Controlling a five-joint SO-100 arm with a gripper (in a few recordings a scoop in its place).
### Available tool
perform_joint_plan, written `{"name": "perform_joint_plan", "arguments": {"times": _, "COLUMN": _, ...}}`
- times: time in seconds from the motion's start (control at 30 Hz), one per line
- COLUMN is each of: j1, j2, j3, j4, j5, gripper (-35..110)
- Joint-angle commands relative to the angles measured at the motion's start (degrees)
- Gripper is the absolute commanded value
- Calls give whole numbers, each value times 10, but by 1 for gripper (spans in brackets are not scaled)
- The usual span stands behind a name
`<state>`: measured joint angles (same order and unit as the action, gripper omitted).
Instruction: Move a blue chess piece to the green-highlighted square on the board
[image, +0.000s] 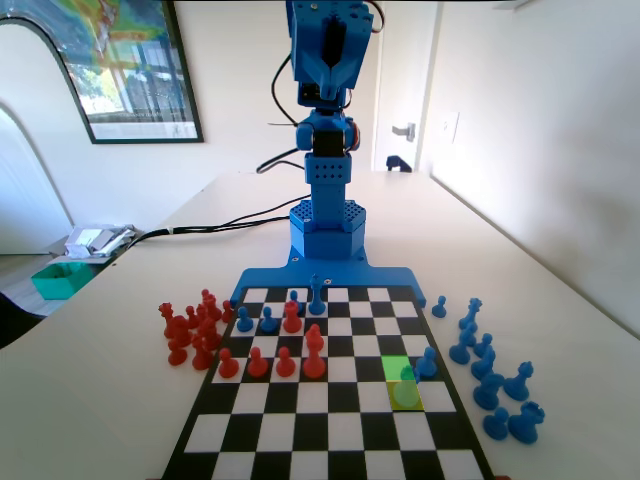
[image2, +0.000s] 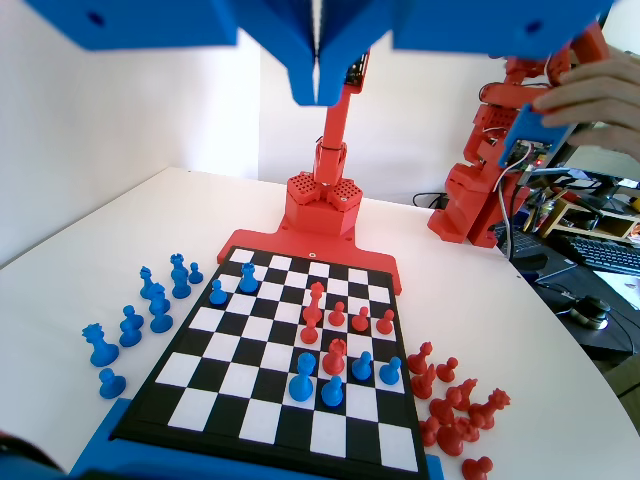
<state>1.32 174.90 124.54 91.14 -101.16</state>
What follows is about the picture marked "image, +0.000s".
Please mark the white arched panel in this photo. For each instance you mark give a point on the white arched panel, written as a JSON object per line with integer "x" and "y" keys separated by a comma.
{"x": 30, "y": 150}

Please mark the red pawn chess piece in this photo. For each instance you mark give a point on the red pawn chess piece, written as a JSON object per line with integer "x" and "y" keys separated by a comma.
{"x": 226, "y": 367}
{"x": 191, "y": 317}
{"x": 257, "y": 365}
{"x": 285, "y": 364}
{"x": 227, "y": 312}

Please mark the blue plastic chess queen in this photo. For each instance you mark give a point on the blue plastic chess queen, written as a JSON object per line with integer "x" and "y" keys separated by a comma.
{"x": 472, "y": 312}

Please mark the teal plastic box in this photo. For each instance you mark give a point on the teal plastic box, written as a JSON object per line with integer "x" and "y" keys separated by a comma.
{"x": 60, "y": 282}

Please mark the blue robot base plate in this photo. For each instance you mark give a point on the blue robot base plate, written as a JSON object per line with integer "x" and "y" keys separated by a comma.
{"x": 270, "y": 277}

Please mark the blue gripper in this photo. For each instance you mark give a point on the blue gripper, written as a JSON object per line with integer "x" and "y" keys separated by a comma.
{"x": 330, "y": 75}

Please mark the black framed poster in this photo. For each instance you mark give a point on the black framed poster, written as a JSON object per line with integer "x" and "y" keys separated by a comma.
{"x": 140, "y": 75}

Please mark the white door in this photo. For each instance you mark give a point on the white door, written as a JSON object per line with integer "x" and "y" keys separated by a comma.
{"x": 400, "y": 75}

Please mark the red king chess piece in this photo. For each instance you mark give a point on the red king chess piece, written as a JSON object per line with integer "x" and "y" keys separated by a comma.
{"x": 313, "y": 357}

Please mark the red knight chess piece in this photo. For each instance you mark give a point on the red knight chess piece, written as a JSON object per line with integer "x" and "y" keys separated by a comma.
{"x": 210, "y": 334}

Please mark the black zip tie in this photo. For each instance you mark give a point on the black zip tie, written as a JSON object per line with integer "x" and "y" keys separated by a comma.
{"x": 282, "y": 124}

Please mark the dark chair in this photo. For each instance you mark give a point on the dark chair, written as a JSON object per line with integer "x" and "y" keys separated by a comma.
{"x": 17, "y": 320}

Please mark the tall blue piece back row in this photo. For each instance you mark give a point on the tall blue piece back row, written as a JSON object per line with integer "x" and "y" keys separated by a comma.
{"x": 315, "y": 300}

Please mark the black white chessboard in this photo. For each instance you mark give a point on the black white chessboard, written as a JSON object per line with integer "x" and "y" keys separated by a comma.
{"x": 325, "y": 430}

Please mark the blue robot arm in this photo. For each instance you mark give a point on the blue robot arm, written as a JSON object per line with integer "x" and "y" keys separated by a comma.
{"x": 327, "y": 220}

